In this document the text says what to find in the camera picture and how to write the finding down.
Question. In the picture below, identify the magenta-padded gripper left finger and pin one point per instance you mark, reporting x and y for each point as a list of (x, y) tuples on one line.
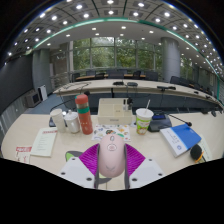
[(78, 171)]

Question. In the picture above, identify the white leaning board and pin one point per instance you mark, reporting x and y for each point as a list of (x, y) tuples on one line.
[(43, 92)]

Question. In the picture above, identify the white paper cup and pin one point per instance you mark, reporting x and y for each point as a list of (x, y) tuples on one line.
[(58, 120)]

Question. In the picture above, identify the red drink bottle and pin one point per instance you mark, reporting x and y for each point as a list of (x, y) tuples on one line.
[(84, 115)]

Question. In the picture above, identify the grey box appliance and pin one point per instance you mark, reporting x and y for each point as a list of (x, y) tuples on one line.
[(33, 99)]

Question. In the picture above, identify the white cardboard box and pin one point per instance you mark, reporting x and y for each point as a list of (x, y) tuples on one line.
[(113, 111)]

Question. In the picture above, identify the ceiling spot lights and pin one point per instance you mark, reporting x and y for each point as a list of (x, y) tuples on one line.
[(79, 6)]

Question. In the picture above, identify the row of dark chairs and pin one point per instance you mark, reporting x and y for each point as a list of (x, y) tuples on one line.
[(151, 76)]

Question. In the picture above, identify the long curved conference table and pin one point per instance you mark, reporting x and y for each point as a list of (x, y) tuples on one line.
[(100, 87)]

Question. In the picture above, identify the white lidded mug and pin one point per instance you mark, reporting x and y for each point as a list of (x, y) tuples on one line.
[(72, 122)]

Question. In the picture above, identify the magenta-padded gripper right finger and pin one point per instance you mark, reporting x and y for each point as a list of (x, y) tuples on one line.
[(146, 171)]

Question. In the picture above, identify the blue and white book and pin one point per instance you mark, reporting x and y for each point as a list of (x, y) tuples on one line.
[(181, 138)]

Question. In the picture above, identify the colourful sticker sheet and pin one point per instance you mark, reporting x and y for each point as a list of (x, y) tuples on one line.
[(108, 130)]

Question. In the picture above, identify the conference microphone unit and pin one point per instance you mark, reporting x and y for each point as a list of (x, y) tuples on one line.
[(159, 123), (51, 122)]

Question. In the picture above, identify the white printed document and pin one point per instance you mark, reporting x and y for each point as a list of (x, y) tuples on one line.
[(44, 141)]

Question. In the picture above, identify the brown wooden table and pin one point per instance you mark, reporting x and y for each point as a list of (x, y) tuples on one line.
[(86, 77)]

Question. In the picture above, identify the pink computer mouse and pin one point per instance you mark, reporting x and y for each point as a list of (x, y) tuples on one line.
[(111, 155)]

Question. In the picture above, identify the green printed paper cup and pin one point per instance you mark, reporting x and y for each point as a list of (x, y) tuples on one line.
[(144, 121)]

